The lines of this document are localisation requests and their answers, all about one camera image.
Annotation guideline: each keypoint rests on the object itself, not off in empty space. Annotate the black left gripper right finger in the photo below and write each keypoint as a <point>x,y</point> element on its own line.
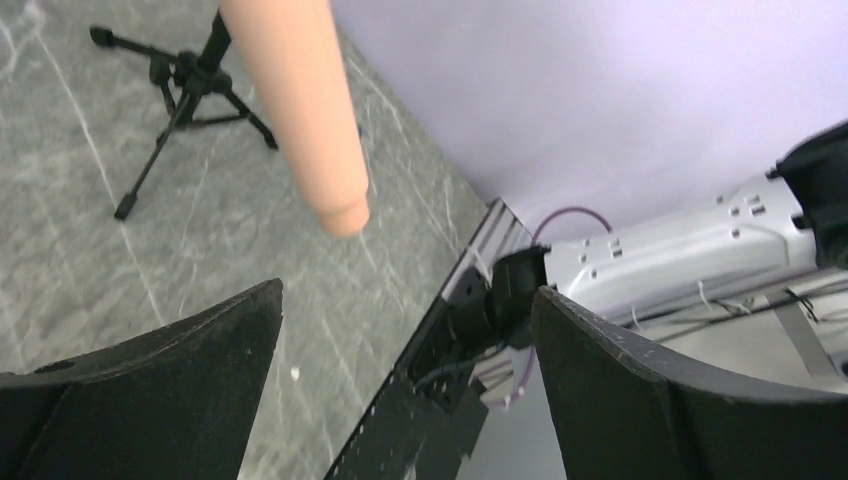
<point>625,407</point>

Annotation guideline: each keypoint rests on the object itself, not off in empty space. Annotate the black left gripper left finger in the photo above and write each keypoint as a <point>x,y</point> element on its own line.
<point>178,402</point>

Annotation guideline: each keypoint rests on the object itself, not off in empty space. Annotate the black tripod microphone stand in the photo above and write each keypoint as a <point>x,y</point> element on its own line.
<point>184,80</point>

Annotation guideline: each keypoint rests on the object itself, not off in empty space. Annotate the pink microphone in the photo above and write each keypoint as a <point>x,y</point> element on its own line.
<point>293,57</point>

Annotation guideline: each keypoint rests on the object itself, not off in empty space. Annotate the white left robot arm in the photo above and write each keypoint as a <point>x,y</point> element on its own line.
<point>746,238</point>

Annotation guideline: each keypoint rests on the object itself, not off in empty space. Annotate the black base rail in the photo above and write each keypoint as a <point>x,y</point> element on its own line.
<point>427,415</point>

